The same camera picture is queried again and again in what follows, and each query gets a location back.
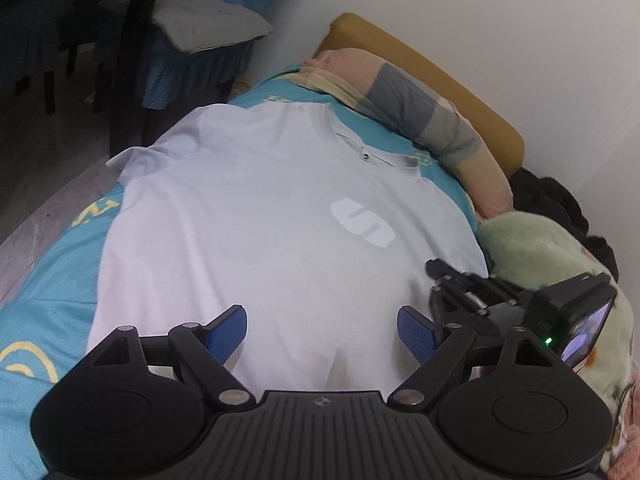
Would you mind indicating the white t-shirt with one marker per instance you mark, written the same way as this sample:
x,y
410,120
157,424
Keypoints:
x,y
282,209

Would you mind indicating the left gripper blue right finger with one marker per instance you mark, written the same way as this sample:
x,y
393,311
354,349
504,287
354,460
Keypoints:
x,y
442,352

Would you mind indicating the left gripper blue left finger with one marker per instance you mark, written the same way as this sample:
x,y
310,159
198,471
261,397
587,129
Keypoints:
x,y
201,353

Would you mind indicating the grey seat cushion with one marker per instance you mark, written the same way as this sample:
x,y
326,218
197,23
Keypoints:
x,y
194,26

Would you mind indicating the striped beige grey pillow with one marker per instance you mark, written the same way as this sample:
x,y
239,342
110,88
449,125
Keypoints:
x,y
378,89

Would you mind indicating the black clothing pile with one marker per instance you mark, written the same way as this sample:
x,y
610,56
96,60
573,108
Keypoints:
x,y
548,197

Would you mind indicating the mustard yellow headboard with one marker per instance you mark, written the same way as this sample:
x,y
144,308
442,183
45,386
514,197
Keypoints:
x,y
350,30

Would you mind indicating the white table with black legs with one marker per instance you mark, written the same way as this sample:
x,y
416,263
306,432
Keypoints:
x,y
123,30

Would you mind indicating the light green fleece blanket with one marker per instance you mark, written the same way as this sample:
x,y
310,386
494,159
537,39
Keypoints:
x,y
533,251

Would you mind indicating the black camera with screen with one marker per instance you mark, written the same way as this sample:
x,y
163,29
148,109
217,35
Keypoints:
x,y
568,316

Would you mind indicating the teal patterned bed sheet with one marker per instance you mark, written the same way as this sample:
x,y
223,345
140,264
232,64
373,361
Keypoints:
x,y
44,329

